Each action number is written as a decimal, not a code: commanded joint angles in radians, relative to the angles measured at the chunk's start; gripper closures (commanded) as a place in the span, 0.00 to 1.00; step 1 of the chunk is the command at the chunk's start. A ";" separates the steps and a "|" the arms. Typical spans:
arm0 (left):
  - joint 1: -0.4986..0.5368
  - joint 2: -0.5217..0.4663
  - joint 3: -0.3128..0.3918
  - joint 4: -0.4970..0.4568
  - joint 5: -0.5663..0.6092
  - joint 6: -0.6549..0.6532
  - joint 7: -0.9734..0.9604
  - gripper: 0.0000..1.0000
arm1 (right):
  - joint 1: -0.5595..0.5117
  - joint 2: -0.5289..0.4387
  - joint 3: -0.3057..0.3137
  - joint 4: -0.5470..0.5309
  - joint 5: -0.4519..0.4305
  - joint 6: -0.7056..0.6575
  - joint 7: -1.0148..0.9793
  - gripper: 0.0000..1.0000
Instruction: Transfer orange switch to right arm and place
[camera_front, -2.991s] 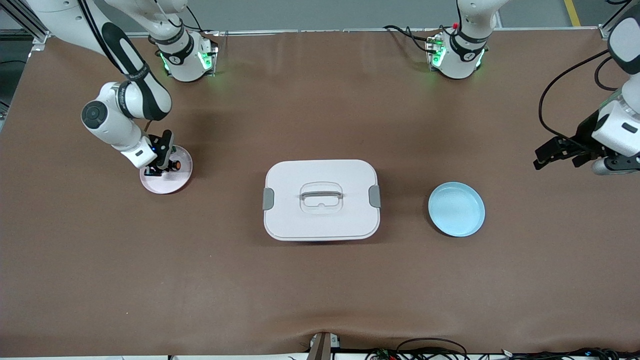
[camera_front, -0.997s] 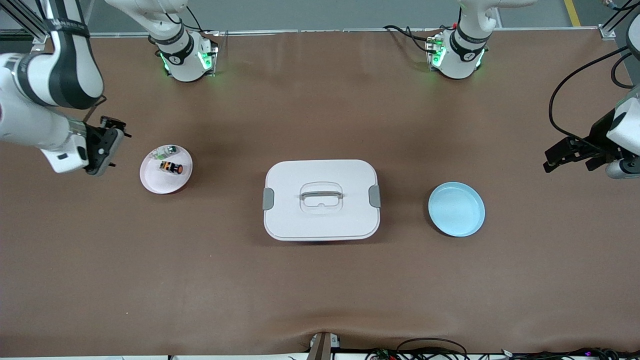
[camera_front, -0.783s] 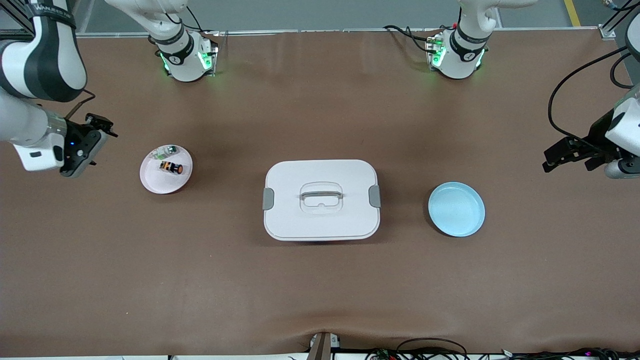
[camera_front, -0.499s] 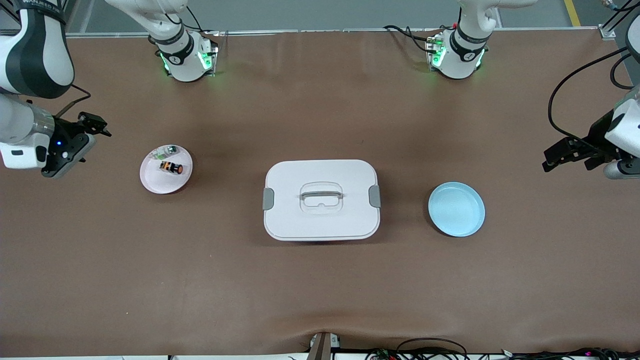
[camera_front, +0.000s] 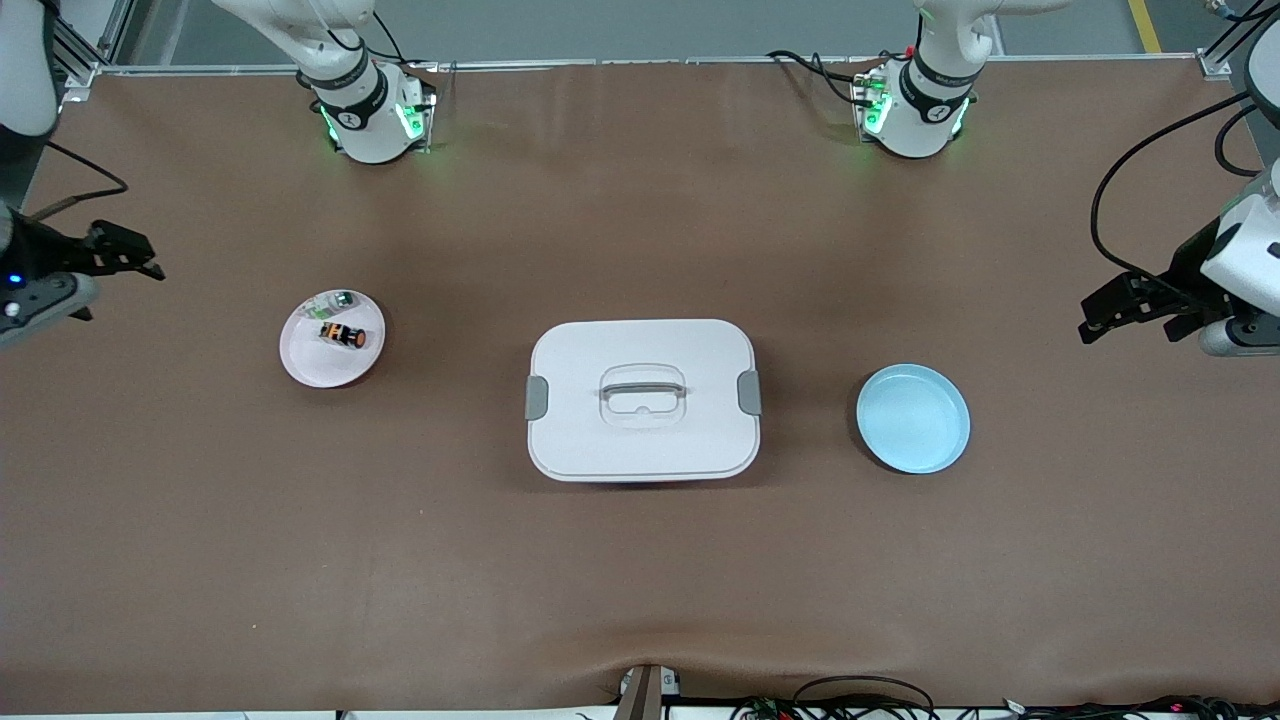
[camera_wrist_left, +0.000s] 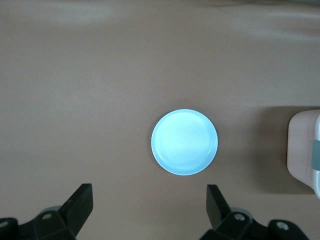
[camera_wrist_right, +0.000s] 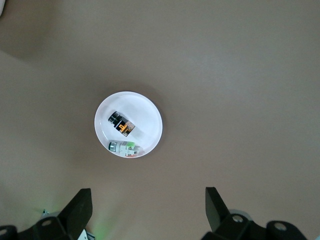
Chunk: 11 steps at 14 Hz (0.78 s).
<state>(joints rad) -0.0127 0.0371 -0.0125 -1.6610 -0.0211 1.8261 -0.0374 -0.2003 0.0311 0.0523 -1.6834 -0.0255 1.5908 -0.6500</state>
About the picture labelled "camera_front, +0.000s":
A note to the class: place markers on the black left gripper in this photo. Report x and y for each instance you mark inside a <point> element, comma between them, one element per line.
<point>1188,268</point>

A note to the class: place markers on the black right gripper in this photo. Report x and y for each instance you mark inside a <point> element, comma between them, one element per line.
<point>42,260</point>

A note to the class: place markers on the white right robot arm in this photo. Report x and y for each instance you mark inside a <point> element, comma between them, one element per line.
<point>370,130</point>

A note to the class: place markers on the pink round plate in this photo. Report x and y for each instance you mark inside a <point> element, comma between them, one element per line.
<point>330,368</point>

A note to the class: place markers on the light blue round plate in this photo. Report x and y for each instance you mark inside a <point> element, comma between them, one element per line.
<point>910,420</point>

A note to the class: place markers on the brown table mat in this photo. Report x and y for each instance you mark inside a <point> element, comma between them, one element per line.
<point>200,550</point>

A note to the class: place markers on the grey box latch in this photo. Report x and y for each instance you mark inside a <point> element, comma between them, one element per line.
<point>750,392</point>
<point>536,398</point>

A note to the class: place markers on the white lidded storage box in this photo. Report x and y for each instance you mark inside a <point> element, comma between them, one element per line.
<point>640,450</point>

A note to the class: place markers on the aluminium frame post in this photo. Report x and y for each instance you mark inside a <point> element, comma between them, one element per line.
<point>80,72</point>
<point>1215,65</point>

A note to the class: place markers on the green push button switch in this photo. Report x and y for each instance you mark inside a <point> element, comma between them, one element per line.
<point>342,300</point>

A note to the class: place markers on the aluminium frame rail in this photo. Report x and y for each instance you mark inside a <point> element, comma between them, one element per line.
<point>700,60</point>

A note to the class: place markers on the brown mount post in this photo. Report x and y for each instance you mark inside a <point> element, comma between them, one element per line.
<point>640,700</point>

